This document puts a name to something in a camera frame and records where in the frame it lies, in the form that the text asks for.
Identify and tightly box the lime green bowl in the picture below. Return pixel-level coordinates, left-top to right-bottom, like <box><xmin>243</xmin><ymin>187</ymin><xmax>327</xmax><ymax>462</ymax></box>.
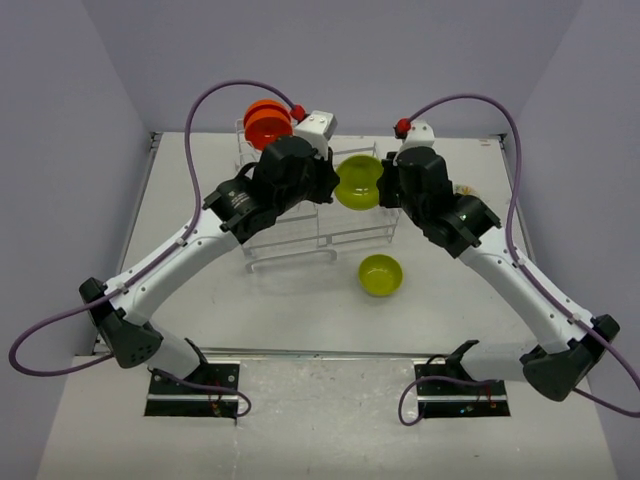
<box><xmin>358</xmin><ymin>254</ymin><xmax>404</xmax><ymax>297</ymax></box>
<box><xmin>334</xmin><ymin>154</ymin><xmax>383</xmax><ymax>211</ymax></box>

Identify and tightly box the floral leaf pattern bowl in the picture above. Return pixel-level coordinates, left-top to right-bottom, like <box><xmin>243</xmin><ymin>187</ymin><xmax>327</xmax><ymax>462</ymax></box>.
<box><xmin>454</xmin><ymin>184</ymin><xmax>479</xmax><ymax>197</ymax></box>

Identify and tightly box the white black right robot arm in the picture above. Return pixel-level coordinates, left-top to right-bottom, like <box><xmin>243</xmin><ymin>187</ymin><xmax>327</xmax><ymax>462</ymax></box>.
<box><xmin>377</xmin><ymin>147</ymin><xmax>620</xmax><ymax>402</ymax></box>

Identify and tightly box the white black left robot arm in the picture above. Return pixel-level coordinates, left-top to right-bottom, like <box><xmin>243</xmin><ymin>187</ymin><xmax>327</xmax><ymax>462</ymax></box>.
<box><xmin>79</xmin><ymin>135</ymin><xmax>339</xmax><ymax>393</ymax></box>

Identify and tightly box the orange bowl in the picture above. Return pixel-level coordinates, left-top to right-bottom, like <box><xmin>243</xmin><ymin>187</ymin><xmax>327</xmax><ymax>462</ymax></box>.
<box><xmin>243</xmin><ymin>107</ymin><xmax>293</xmax><ymax>151</ymax></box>

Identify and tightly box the red bowl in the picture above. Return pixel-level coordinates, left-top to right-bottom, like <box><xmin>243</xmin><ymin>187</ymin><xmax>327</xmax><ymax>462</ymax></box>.
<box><xmin>244</xmin><ymin>99</ymin><xmax>290</xmax><ymax>122</ymax></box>

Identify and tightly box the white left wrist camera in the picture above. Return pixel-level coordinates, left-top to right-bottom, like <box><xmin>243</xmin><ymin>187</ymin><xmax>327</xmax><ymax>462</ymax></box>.
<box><xmin>294</xmin><ymin>110</ymin><xmax>338</xmax><ymax>159</ymax></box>

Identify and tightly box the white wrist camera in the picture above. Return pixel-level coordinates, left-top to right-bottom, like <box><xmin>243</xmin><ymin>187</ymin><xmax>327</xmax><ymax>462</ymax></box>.
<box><xmin>294</xmin><ymin>110</ymin><xmax>338</xmax><ymax>159</ymax></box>
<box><xmin>394</xmin><ymin>118</ymin><xmax>435</xmax><ymax>152</ymax></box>

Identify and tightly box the white wire dish rack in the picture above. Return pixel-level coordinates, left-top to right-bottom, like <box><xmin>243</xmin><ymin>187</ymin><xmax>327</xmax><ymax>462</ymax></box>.
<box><xmin>234</xmin><ymin>115</ymin><xmax>401</xmax><ymax>274</ymax></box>

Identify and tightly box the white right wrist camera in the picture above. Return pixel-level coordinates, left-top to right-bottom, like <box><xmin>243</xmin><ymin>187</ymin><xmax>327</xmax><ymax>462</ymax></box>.
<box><xmin>394</xmin><ymin>118</ymin><xmax>435</xmax><ymax>152</ymax></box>

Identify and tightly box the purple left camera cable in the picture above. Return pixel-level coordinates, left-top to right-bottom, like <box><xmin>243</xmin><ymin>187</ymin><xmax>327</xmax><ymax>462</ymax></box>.
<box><xmin>8</xmin><ymin>80</ymin><xmax>305</xmax><ymax>375</ymax></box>

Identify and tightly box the purple camera cable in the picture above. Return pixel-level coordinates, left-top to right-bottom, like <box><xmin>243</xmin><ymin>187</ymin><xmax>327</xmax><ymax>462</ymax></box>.
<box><xmin>394</xmin><ymin>92</ymin><xmax>640</xmax><ymax>419</ymax></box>
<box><xmin>8</xmin><ymin>80</ymin><xmax>305</xmax><ymax>375</ymax></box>

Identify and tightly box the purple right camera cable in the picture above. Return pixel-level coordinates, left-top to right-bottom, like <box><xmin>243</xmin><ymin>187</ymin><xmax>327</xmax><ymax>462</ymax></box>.
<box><xmin>394</xmin><ymin>92</ymin><xmax>640</xmax><ymax>419</ymax></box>

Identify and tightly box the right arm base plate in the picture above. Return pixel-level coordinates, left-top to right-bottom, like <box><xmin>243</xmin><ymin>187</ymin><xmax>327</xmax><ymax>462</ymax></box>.
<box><xmin>416</xmin><ymin>381</ymin><xmax>511</xmax><ymax>419</ymax></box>

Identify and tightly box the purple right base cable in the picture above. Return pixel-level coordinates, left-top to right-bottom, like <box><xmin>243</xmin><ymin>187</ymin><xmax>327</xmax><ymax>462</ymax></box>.
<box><xmin>397</xmin><ymin>374</ymin><xmax>496</xmax><ymax>426</ymax></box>

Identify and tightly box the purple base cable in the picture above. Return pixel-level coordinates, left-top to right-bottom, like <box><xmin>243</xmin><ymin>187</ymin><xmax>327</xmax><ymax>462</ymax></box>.
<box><xmin>397</xmin><ymin>374</ymin><xmax>496</xmax><ymax>426</ymax></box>
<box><xmin>147</xmin><ymin>367</ymin><xmax>252</xmax><ymax>417</ymax></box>

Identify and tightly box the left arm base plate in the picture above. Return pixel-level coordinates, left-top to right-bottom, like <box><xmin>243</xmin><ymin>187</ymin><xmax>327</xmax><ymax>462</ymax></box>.
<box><xmin>144</xmin><ymin>354</ymin><xmax>240</xmax><ymax>419</ymax></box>

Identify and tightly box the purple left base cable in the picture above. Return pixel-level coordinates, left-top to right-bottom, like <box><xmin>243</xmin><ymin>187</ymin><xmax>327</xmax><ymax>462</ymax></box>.
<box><xmin>147</xmin><ymin>367</ymin><xmax>252</xmax><ymax>417</ymax></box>

